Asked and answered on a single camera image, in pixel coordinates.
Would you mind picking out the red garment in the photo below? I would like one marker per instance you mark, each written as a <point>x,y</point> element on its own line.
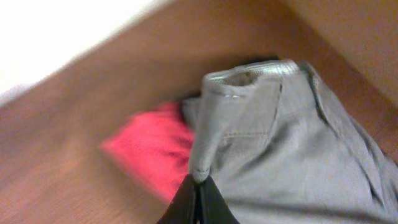
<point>154,148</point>

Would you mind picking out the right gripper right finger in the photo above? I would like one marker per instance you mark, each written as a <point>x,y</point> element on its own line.
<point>213,207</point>

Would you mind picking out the grey shorts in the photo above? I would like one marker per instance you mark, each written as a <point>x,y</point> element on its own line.
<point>282,149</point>

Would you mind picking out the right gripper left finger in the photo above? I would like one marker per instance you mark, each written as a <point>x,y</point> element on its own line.
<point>181,210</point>

